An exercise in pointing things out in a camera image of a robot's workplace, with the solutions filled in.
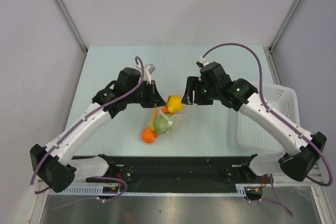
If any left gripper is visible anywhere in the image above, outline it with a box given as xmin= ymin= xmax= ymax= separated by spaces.
xmin=126 ymin=80 xmax=166 ymax=108

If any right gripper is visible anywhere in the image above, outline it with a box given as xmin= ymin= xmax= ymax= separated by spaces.
xmin=181 ymin=76 xmax=219 ymax=105

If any yellow fake bell pepper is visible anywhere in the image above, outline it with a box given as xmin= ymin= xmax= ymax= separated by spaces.
xmin=167 ymin=95 xmax=184 ymax=113

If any clear zip top bag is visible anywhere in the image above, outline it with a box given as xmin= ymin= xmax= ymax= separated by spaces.
xmin=140 ymin=95 xmax=186 ymax=144

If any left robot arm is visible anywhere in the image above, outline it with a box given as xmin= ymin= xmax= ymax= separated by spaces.
xmin=29 ymin=64 xmax=166 ymax=193

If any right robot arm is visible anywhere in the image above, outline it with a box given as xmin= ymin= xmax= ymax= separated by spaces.
xmin=182 ymin=62 xmax=327 ymax=183

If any green fake cabbage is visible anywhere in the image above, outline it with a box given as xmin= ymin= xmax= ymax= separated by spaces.
xmin=153 ymin=114 xmax=175 ymax=135

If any orange fake fruit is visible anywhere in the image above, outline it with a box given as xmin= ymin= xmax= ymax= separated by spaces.
xmin=141 ymin=127 xmax=158 ymax=144

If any white perforated plastic basket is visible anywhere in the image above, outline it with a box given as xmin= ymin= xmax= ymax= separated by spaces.
xmin=237 ymin=81 xmax=299 ymax=154

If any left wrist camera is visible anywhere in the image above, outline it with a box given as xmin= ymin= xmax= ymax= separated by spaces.
xmin=141 ymin=63 xmax=155 ymax=84

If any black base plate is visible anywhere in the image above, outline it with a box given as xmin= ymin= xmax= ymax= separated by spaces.
xmin=86 ymin=156 xmax=265 ymax=194

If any white slotted cable duct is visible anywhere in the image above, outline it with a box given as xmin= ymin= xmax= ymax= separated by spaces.
xmin=67 ymin=184 xmax=263 ymax=198

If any left aluminium frame post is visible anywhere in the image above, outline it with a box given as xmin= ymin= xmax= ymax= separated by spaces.
xmin=53 ymin=0 xmax=88 ymax=55

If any aluminium frame post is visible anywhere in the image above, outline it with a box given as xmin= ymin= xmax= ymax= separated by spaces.
xmin=53 ymin=0 xmax=88 ymax=55
xmin=268 ymin=0 xmax=303 ymax=54

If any right aluminium frame post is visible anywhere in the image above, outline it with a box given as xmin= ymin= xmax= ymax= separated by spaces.
xmin=268 ymin=0 xmax=303 ymax=54

